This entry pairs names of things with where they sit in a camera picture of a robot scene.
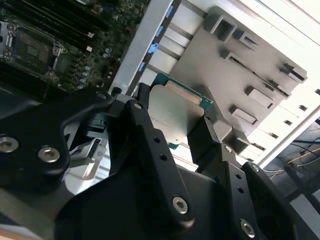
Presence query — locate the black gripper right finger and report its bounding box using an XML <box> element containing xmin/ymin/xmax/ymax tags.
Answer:
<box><xmin>186</xmin><ymin>116</ymin><xmax>301</xmax><ymax>240</ymax></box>

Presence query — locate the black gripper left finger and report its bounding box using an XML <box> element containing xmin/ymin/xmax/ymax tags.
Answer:
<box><xmin>0</xmin><ymin>83</ymin><xmax>197</xmax><ymax>224</ymax></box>

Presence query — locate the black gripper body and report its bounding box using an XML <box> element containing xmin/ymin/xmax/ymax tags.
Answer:
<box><xmin>55</xmin><ymin>169</ymin><xmax>233</xmax><ymax>240</ymax></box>

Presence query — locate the silver CPU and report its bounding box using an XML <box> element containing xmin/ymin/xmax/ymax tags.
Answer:
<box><xmin>147</xmin><ymin>72</ymin><xmax>215</xmax><ymax>151</ymax></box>

